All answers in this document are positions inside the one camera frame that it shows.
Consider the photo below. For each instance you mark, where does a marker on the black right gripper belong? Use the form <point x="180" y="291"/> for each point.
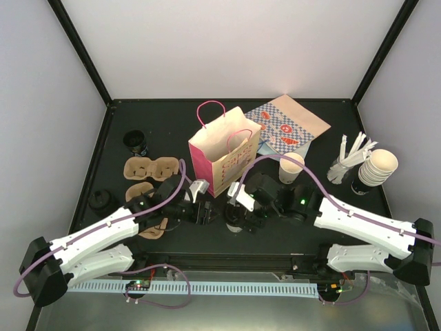
<point x="259" y="222"/>

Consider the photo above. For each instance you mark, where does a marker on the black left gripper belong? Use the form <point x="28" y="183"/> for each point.
<point x="202" y="217"/>

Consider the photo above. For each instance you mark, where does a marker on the single white paper cup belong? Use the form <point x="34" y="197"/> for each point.
<point x="235" y="218"/>

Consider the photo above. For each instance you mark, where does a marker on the cream pink Cakes paper bag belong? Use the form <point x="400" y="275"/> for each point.
<point x="223" y="148"/>

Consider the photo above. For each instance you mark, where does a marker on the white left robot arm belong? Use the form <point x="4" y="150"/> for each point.
<point x="50" y="268"/>

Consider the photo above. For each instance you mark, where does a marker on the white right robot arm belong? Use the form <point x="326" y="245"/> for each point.
<point x="403" y="249"/>

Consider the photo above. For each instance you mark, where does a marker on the black coffee cup with lid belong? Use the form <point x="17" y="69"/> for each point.
<point x="100" y="200"/>

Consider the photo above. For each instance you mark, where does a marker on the black open coffee cup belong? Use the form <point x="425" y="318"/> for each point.
<point x="135" y="142"/>

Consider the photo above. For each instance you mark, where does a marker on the blue checkered bakery paper bag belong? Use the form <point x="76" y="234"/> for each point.
<point x="286" y="125"/>

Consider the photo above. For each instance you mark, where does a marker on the tall white paper cup stack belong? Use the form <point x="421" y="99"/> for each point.
<point x="380" y="165"/>

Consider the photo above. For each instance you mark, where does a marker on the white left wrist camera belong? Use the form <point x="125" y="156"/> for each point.
<point x="195" y="188"/>

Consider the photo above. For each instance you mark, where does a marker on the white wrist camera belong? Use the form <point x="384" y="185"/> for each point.
<point x="237" y="194"/>
<point x="195" y="188"/>

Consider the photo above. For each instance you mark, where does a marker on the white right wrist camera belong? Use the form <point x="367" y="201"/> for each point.
<point x="237" y="194"/>

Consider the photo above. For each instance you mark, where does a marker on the white slotted cable rail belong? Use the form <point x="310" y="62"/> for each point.
<point x="216" y="288"/>

